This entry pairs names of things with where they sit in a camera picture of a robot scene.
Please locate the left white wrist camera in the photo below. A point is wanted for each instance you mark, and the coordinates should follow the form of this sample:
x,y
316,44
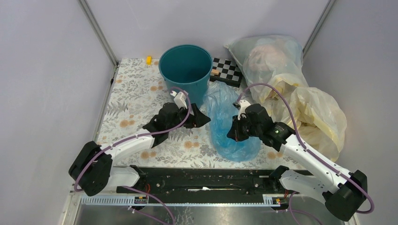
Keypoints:
x,y
179,99

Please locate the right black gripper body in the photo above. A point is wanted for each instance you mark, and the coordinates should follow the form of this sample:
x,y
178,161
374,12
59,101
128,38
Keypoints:
x,y
256,131

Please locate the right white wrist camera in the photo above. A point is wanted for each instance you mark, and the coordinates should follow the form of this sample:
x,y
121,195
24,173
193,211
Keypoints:
x,y
241,105

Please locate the blue plastic trash bag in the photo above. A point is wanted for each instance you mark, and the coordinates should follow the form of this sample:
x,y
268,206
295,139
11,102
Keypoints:
x,y
218,101

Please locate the black white checkerboard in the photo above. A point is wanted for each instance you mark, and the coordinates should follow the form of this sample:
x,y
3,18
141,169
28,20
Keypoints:
x,y
230,73

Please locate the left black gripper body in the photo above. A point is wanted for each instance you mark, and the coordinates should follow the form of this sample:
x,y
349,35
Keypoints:
x,y
181,115

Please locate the yellow toy block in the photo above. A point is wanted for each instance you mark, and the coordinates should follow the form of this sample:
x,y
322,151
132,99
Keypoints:
x,y
149,60

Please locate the yellow plastic trash bag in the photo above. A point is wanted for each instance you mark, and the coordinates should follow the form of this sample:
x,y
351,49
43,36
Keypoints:
x,y
320,121

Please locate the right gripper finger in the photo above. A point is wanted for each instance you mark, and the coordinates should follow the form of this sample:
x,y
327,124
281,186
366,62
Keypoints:
x,y
236,134
239,125

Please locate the clear stuffed trash bag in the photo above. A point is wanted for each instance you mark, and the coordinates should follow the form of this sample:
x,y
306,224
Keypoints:
x,y
273,59

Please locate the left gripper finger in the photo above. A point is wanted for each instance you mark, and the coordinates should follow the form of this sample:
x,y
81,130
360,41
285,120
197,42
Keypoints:
x,y
189,124
198,116

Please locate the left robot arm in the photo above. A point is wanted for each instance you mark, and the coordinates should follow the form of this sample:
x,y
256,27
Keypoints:
x,y
95,167

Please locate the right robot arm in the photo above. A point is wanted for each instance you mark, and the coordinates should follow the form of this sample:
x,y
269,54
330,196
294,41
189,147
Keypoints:
x,y
341,191

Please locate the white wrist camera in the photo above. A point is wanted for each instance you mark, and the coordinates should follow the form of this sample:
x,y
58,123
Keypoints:
x,y
241,105
179,99

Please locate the teal plastic trash bin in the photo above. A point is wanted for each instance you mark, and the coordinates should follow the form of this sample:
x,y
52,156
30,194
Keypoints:
x,y
187,67

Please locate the small tan wooden block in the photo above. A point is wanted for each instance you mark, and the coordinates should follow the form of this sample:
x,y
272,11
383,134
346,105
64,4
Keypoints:
x,y
215,72

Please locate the floral table mat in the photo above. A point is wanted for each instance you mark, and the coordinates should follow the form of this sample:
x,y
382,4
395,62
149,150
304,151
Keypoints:
x,y
138,93

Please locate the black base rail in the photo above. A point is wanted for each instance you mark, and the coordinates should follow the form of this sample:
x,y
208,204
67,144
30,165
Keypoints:
x,y
201,185

